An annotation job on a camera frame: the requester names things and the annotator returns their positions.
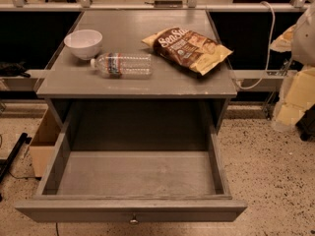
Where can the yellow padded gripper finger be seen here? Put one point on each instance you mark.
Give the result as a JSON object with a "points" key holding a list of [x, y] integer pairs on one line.
{"points": [[283, 42], [297, 95]]}

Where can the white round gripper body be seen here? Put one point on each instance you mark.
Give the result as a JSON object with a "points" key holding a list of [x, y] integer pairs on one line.
{"points": [[305, 40]]}

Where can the clear plastic water bottle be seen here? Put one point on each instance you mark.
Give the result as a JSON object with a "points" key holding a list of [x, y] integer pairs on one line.
{"points": [[123, 66]]}

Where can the metal drawer knob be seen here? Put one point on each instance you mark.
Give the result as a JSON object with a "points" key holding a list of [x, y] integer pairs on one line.
{"points": [[134, 220]]}

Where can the open grey top drawer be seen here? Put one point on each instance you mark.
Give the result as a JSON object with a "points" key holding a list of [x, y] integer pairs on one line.
{"points": [[156, 159]]}

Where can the brown yellow chip bag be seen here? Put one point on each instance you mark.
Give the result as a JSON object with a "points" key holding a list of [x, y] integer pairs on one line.
{"points": [[188, 49]]}

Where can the grey wooden cabinet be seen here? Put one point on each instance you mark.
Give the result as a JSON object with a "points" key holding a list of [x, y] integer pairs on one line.
{"points": [[123, 31]]}

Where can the white ceramic bowl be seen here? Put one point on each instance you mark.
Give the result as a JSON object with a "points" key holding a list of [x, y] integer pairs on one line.
{"points": [[84, 43]]}

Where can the cardboard box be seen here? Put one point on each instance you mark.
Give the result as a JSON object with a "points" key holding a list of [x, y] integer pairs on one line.
{"points": [[43, 142]]}

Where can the black stand leg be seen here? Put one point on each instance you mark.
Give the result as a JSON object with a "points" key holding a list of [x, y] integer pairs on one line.
{"points": [[6, 163]]}

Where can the black object on rail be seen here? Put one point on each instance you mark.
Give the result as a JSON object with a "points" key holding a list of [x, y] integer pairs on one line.
{"points": [[13, 70]]}

